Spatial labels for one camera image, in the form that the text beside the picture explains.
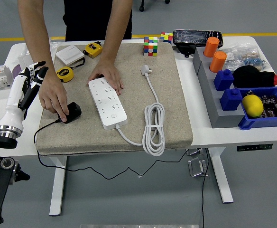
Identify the person's left hand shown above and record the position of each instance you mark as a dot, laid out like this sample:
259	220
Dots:
108	73

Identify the person's right hand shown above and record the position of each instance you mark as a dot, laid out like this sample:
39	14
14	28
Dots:
53	95

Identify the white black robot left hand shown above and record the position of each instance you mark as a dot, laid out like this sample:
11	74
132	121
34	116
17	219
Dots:
15	95

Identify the black plug adapter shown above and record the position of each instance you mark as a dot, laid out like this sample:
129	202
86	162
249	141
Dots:
72	112

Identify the white power strip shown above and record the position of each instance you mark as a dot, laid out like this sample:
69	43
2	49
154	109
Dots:
107	104

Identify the person's right forearm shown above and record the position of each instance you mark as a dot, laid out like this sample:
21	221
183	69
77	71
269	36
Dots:
35	35

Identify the person's left forearm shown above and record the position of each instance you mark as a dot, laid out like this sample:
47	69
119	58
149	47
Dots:
116	26

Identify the grey-brown mat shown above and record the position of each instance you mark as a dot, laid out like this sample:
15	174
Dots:
133	61

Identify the yellow black tape measure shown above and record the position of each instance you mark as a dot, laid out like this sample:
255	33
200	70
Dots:
93	49

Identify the large Rubik's cube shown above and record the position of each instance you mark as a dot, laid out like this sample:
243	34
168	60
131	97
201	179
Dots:
150	47

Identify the clear bag of screws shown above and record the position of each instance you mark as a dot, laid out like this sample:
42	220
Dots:
53	45

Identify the person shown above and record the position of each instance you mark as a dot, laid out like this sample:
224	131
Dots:
95	19

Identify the small Rubik's cube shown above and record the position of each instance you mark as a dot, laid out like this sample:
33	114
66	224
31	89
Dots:
166	38

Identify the black chair base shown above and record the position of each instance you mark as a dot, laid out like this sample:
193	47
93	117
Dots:
141	9

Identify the black wrapped box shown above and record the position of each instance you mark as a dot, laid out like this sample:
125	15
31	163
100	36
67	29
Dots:
190	38

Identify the grey block holder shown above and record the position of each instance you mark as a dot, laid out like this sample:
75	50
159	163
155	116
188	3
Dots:
209	95

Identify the orange cylinder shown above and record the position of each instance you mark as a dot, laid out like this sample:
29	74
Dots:
218	62
211	47

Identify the blue block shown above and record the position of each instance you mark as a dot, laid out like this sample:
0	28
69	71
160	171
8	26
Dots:
224	80
231	101

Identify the clear bag of white parts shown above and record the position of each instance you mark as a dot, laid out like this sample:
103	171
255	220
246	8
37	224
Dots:
233	59

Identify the black cloth with red end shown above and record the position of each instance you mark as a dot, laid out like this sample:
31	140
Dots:
250	77

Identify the clear bag of blue parts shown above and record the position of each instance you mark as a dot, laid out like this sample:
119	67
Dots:
252	60

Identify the yellow lemon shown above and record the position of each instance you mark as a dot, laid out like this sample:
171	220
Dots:
252	106

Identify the blue plastic bin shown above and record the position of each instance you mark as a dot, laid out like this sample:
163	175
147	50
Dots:
259	122

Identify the black table control panel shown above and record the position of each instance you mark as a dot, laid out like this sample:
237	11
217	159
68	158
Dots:
254	147

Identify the dark capacitors pile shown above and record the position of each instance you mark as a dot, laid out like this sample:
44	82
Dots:
273	107

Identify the white switch plate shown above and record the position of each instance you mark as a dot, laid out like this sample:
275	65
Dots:
69	54

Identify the silver metal bracket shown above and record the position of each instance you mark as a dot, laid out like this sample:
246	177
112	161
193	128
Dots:
194	152
196	167

